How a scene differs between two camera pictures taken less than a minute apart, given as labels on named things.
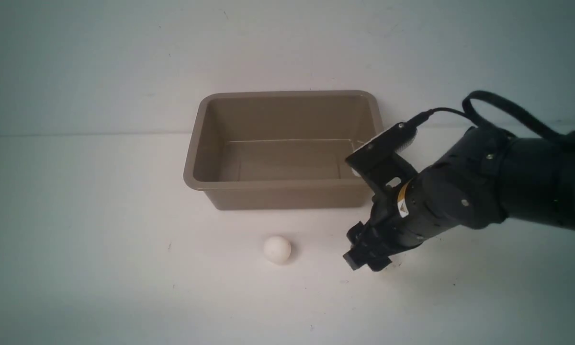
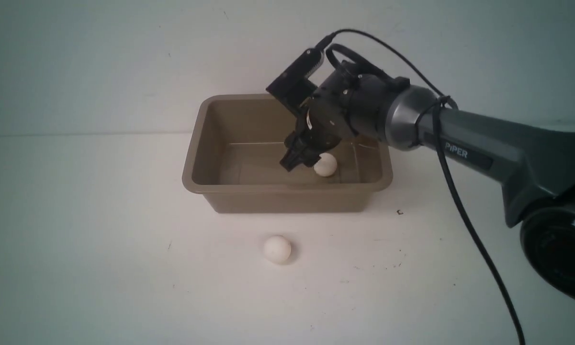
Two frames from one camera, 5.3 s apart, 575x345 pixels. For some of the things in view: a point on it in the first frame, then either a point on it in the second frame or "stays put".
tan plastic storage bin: x=280 y=150 stays put
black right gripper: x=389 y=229 → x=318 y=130
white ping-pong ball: x=277 y=249 stays put
